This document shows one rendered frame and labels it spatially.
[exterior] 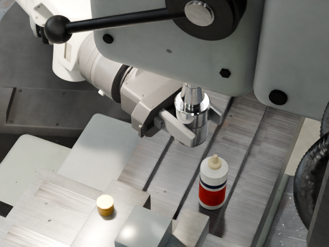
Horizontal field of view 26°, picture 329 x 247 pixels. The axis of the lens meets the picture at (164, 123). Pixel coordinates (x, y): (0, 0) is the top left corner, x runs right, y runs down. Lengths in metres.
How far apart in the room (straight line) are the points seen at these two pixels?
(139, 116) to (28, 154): 0.53
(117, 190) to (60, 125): 0.74
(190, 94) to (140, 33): 0.19
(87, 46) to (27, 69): 0.88
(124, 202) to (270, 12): 0.42
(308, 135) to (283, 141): 1.30
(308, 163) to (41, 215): 0.58
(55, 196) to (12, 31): 1.01
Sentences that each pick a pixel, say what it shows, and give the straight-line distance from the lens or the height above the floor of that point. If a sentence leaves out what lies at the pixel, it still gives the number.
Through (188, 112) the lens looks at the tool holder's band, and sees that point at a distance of 0.91.
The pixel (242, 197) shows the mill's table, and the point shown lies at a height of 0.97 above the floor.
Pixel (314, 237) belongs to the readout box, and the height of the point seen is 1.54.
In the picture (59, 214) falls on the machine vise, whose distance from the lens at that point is 1.01.
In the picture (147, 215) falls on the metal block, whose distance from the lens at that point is 0.91.
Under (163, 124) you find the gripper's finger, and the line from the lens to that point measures 0.95.
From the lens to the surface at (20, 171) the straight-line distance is 1.40.
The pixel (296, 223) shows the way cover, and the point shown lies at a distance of 1.17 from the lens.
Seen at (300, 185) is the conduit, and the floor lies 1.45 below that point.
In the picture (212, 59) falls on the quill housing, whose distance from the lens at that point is 0.71.
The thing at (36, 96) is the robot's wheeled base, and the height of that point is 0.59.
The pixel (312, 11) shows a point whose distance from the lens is 0.61.
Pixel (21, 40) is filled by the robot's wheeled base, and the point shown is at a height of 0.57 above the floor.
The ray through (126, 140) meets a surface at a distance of 1.27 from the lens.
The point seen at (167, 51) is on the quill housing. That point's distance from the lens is 0.73.
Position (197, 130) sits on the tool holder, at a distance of 0.94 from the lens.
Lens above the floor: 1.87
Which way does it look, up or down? 49 degrees down
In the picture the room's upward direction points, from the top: straight up
